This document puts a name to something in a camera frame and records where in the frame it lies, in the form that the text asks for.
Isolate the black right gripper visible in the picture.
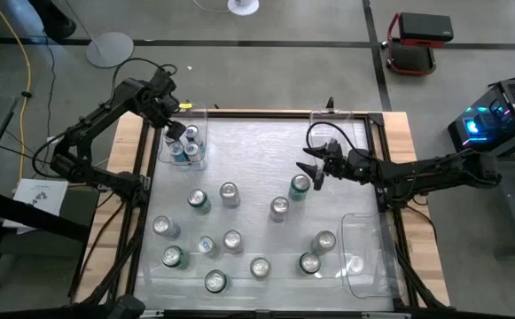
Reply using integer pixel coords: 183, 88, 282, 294
295, 140, 373, 191

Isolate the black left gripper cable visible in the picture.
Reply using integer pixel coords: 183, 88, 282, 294
111, 57, 179, 97

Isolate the dark bulky floor object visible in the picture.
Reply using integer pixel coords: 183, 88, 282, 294
28, 0, 77, 40

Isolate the white floor cable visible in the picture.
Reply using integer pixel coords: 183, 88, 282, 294
192, 0, 231, 14

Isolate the grey round stand base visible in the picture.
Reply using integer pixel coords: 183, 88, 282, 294
64, 0, 135, 69

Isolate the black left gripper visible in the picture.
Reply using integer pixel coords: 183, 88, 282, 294
144, 88, 187, 141

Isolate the black workbench frame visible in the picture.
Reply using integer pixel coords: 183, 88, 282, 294
0, 184, 92, 293

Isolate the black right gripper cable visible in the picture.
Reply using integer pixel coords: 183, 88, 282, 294
305, 120, 361, 156

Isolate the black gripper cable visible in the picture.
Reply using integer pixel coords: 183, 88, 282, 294
305, 120, 361, 156
111, 57, 179, 97

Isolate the red and black stool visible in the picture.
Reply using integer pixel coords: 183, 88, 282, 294
383, 12, 456, 76

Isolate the white printed paper sheet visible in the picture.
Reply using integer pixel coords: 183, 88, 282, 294
2, 177, 70, 235

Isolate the white Spindrift can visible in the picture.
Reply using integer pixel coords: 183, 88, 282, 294
269, 196, 292, 223
152, 214, 182, 241
222, 229, 246, 256
310, 230, 338, 257
249, 256, 273, 280
219, 181, 242, 209

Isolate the white round stand base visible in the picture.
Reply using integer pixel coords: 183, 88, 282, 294
227, 0, 261, 17

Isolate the yellow floor cable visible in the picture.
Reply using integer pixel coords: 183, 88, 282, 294
0, 0, 33, 183

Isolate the green Sprite can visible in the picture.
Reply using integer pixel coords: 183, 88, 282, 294
187, 188, 213, 216
161, 245, 191, 270
288, 174, 312, 203
204, 268, 230, 294
299, 251, 324, 276

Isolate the clear plastic bin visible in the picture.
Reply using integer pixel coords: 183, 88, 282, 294
309, 110, 365, 175
336, 211, 407, 300
157, 101, 209, 172

